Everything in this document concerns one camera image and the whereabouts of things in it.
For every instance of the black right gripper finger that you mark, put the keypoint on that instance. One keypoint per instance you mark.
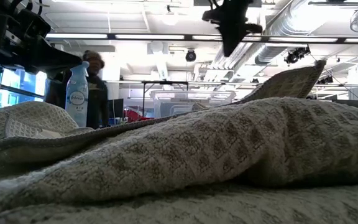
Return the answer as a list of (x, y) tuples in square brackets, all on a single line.
[(236, 37), (226, 40)]

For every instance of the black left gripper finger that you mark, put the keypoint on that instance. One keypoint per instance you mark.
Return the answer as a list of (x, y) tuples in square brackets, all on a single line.
[(57, 57)]

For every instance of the grey waffle microfiber towel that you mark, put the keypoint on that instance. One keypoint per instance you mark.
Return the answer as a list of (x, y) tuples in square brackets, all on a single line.
[(197, 208), (291, 83), (197, 149)]

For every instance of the light blue spray bottle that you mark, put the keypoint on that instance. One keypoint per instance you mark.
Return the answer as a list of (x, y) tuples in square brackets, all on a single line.
[(77, 99)]

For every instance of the person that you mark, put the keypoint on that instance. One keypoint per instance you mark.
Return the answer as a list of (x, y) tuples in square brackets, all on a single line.
[(99, 93)]

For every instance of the black ceiling spotlight cluster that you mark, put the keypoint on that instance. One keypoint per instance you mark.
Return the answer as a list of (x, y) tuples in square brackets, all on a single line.
[(297, 55)]

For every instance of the black computer monitor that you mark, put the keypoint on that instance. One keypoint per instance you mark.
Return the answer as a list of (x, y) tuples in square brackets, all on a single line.
[(117, 109)]

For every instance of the long ceiling light bar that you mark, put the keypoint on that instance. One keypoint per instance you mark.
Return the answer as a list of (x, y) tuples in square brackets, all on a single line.
[(148, 36)]

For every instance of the clear plastic bin with label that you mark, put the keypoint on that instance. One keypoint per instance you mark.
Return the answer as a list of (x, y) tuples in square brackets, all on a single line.
[(166, 96)]

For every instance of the red plastic crate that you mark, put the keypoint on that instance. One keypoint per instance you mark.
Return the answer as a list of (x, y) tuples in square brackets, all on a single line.
[(134, 115)]

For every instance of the silver ventilation duct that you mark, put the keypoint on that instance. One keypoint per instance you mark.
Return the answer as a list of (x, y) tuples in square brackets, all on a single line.
[(278, 34)]

